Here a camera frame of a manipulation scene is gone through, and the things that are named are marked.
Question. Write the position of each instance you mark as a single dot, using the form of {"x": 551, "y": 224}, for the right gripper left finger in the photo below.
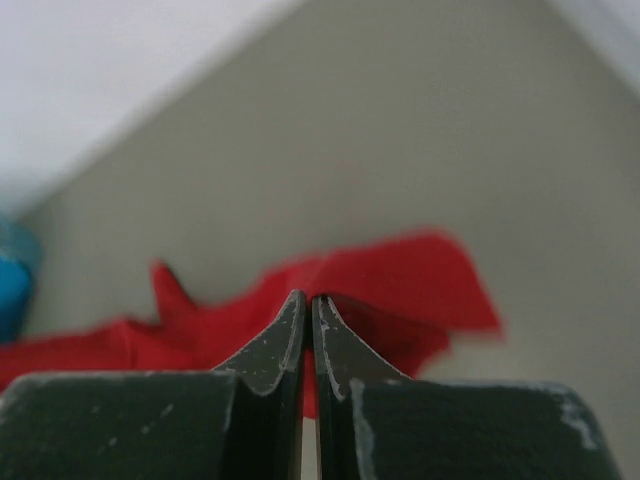
{"x": 240, "y": 420}

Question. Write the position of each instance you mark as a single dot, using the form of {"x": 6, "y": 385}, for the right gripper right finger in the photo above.
{"x": 374, "y": 422}

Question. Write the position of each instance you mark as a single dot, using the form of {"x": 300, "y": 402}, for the red t-shirt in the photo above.
{"x": 405, "y": 297}

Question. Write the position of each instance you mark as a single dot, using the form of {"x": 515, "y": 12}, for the blue t-shirt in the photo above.
{"x": 16, "y": 291}

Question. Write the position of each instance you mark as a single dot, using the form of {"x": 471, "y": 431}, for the teal plastic basket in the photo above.
{"x": 18, "y": 244}

